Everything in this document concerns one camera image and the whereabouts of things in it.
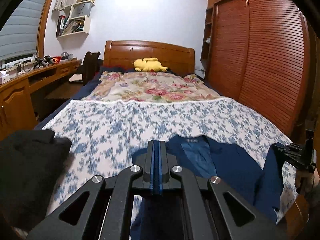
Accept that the navy blue suit jacket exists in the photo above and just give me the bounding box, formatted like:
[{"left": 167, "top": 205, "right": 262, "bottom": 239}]
[{"left": 130, "top": 135, "right": 283, "bottom": 239}]

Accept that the bare right hand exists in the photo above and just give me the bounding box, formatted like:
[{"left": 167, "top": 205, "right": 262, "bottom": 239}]
[{"left": 295, "top": 169, "right": 319, "bottom": 194}]

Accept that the black gloved left hand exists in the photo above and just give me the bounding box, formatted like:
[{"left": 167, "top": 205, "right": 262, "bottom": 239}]
[{"left": 1, "top": 130, "right": 72, "bottom": 231}]

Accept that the blue floral white bedsheet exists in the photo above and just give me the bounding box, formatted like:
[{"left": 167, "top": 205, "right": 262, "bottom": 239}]
[{"left": 46, "top": 98, "right": 297, "bottom": 239}]

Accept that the wooden louvered wardrobe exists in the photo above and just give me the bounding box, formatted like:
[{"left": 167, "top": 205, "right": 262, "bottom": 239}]
[{"left": 201, "top": 0, "right": 312, "bottom": 135}]

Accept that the pink floral beige blanket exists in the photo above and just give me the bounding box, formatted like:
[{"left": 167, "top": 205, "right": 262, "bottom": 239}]
[{"left": 82, "top": 72, "right": 220, "bottom": 103}]

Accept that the yellow plush toy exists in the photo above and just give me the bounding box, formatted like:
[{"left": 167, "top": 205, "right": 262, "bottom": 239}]
[{"left": 133, "top": 57, "right": 168, "bottom": 72}]

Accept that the dark wooden chair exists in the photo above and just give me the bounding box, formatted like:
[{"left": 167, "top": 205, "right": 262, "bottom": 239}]
[{"left": 68, "top": 51, "right": 103, "bottom": 86}]

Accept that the wooden desk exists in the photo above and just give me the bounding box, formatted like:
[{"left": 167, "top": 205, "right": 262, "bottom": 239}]
[{"left": 1, "top": 60, "right": 82, "bottom": 139}]

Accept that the wooden bed headboard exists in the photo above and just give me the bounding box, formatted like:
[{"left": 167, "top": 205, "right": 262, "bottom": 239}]
[{"left": 103, "top": 41, "right": 195, "bottom": 77}]

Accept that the red basket on desk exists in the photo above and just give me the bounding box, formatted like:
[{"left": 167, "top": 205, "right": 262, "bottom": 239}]
[{"left": 52, "top": 56, "right": 61, "bottom": 64}]

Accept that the grey window blind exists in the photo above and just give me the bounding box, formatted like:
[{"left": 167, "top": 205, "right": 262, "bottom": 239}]
[{"left": 0, "top": 0, "right": 46, "bottom": 61}]

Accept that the white wall shelf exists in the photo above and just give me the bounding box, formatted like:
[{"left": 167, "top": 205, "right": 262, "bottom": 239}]
[{"left": 56, "top": 0, "right": 95, "bottom": 38}]

